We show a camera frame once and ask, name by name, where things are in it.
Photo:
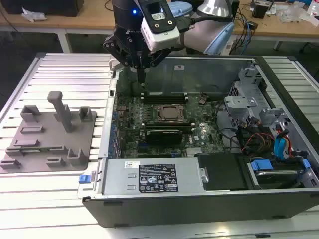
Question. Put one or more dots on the CPU socket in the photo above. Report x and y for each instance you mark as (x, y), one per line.
(172, 119)

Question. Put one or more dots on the grey parts rack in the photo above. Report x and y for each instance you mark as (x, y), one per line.
(45, 139)

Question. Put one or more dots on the black equipment box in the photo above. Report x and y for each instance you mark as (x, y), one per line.
(42, 7)

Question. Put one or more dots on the hard disk in blue carrier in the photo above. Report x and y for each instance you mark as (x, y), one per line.
(271, 174)

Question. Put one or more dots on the small black device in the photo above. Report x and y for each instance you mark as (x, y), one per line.
(259, 11)

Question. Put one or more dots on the black plastic shroud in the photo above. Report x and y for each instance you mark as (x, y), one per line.
(219, 171)

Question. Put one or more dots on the white clip RAM slot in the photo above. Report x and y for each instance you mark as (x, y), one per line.
(169, 125)
(164, 98)

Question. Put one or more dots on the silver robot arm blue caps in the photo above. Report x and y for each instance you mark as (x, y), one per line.
(197, 37)

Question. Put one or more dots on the blue plastic case latch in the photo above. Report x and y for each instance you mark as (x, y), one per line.
(84, 179)

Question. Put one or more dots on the silver chipset heatsink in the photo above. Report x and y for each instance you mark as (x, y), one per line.
(199, 153)

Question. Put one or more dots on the green motherboard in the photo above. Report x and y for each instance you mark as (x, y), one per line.
(199, 129)

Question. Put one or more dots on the round coin cell battery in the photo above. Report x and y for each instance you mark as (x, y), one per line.
(202, 100)

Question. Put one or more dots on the black graphics card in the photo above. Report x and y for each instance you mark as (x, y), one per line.
(164, 137)

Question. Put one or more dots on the black RAM slot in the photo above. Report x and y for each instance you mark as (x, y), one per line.
(172, 93)
(169, 122)
(164, 96)
(169, 127)
(164, 101)

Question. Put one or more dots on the crumpled white paper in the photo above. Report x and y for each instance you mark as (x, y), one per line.
(33, 15)

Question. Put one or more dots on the silver power supply unit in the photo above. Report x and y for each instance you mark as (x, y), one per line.
(119, 176)

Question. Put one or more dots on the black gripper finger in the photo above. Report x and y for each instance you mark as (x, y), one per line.
(112, 47)
(159, 56)

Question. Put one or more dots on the silver metal drive cage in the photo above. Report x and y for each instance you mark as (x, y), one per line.
(249, 104)

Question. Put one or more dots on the silver CPU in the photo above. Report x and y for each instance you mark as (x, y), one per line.
(172, 112)

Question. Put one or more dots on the wooden desk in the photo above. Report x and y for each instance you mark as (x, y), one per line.
(94, 20)
(286, 28)

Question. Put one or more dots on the clear plastic bags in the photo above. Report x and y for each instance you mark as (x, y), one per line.
(296, 15)

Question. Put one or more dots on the black open PC case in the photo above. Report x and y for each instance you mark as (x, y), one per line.
(174, 211)

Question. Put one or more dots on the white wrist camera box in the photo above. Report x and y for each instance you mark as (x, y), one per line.
(159, 37)

